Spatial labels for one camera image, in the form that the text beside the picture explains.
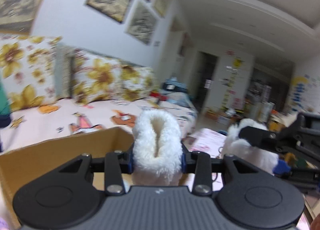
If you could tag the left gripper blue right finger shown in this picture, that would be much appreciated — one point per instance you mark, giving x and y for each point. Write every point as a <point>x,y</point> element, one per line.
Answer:
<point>185,159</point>

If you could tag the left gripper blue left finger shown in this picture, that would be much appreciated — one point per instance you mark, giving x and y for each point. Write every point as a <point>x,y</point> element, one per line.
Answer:
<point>130,162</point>

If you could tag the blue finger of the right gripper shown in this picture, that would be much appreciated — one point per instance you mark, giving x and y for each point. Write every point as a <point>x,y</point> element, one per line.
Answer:
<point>281,168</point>

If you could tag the white fluffy slipper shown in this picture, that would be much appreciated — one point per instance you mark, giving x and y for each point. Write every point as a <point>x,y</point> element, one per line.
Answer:
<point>157,149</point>

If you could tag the white fluffy pompom toy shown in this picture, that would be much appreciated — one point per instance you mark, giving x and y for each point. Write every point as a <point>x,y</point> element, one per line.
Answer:
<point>233,145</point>

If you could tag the pink cartoon tablecloth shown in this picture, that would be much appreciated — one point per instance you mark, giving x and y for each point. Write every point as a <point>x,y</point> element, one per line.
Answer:
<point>205,140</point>

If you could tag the yellow floral cushion far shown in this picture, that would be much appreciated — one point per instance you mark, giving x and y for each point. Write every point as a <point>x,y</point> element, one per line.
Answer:
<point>137,82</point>

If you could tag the yellow floral cushion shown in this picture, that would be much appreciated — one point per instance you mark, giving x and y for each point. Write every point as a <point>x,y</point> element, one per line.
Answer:
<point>27,70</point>
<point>95,77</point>
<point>137,82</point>

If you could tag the yellow floral cushion near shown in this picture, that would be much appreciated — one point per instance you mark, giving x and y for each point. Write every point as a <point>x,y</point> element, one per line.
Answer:
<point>95,77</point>

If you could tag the sofa with cartoon cover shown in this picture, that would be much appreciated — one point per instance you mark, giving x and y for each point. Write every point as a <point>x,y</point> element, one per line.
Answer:
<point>34,120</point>

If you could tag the cardboard box with plastic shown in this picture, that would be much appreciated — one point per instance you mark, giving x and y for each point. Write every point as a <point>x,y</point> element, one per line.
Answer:
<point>20,166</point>

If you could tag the framed sketch picture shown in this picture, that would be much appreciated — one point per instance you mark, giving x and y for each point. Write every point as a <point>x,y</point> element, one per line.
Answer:
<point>142,24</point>

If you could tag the teal jacket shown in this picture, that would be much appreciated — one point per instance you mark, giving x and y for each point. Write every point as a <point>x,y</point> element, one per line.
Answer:
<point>5,112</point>

